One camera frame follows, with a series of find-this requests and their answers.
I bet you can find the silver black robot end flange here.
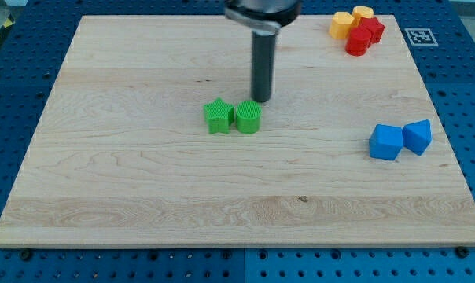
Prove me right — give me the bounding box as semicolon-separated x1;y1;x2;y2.
224;0;302;35

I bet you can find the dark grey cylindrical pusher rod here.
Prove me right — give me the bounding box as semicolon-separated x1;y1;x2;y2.
251;31;276;103

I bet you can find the blue cube block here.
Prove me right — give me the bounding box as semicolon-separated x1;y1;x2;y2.
369;124;403;160

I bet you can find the blue triangle block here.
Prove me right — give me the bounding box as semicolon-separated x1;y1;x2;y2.
402;119;432;156

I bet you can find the green cylinder block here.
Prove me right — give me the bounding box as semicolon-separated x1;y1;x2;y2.
236;101;262;134

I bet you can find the yellow hexagon block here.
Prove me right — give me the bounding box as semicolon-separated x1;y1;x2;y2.
329;12;355;39

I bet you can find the green star block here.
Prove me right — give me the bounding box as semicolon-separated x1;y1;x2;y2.
203;97;235;134

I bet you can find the red cylinder block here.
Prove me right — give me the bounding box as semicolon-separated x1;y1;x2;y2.
345;27;373;57

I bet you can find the yellow block behind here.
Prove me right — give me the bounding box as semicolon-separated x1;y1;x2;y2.
352;6;374;27

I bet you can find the red star block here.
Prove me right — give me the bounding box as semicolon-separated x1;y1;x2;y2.
359;17;385;44

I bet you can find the white fiducial marker tag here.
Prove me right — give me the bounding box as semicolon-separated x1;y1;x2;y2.
405;28;438;46

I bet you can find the black bolt right front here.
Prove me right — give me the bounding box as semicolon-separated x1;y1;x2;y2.
455;246;470;259

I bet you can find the black bolt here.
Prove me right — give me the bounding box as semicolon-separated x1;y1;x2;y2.
19;249;33;262
455;246;470;259

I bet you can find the black bolt left front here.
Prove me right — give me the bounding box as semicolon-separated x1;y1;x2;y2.
19;249;33;262

